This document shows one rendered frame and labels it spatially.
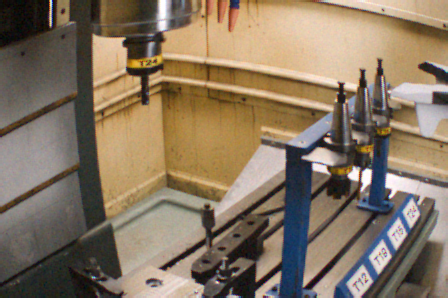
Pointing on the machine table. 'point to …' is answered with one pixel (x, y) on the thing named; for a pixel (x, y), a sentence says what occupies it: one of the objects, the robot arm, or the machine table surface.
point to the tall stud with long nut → (208, 222)
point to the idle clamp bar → (250, 241)
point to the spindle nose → (142, 16)
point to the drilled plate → (177, 287)
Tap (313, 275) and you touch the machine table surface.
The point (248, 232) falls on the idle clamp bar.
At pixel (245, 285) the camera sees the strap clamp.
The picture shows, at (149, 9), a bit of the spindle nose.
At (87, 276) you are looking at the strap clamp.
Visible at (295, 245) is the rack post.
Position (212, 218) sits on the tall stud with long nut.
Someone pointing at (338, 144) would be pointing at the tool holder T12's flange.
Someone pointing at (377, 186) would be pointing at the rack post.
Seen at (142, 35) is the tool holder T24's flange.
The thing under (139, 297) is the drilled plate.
